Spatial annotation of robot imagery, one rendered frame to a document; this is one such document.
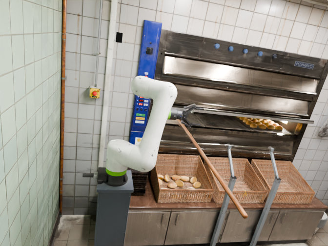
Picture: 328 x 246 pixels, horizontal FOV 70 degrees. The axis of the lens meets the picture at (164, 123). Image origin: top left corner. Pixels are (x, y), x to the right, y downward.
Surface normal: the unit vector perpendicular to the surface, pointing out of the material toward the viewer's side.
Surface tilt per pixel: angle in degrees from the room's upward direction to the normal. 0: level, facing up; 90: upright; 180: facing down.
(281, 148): 70
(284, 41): 90
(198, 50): 92
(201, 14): 90
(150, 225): 90
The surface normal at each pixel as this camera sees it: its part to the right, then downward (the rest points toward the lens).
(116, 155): -0.30, 0.24
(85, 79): 0.19, 0.36
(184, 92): 0.24, 0.03
